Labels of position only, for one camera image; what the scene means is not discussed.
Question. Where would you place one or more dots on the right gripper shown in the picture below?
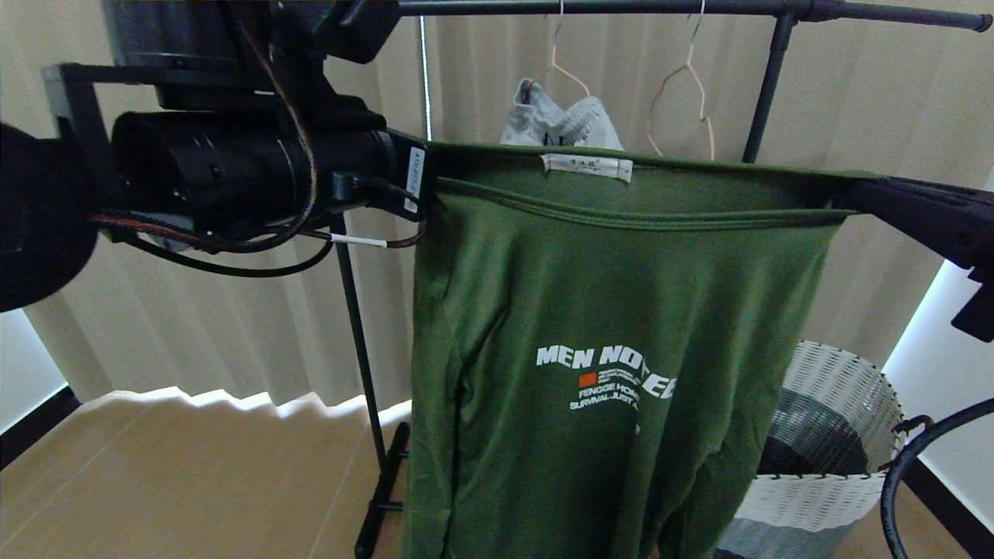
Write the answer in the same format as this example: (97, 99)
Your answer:
(982, 310)

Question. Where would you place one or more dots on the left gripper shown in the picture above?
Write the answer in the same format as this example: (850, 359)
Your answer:
(233, 163)

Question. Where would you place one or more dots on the pale grey shorts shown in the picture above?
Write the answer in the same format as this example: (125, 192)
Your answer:
(559, 124)

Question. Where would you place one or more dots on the pink clothes hanger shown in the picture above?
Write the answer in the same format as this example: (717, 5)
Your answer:
(688, 54)
(554, 58)

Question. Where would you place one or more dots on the green garment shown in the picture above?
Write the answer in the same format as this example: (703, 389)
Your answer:
(582, 272)

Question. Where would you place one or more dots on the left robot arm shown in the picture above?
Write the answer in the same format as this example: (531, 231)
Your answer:
(39, 217)

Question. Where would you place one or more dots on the white laundry basket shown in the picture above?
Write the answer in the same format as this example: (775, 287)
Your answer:
(823, 505)

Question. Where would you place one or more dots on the black clothes rack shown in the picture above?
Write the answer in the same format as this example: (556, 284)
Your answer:
(769, 78)

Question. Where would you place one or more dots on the beige curtain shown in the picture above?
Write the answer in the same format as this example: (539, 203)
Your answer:
(194, 334)

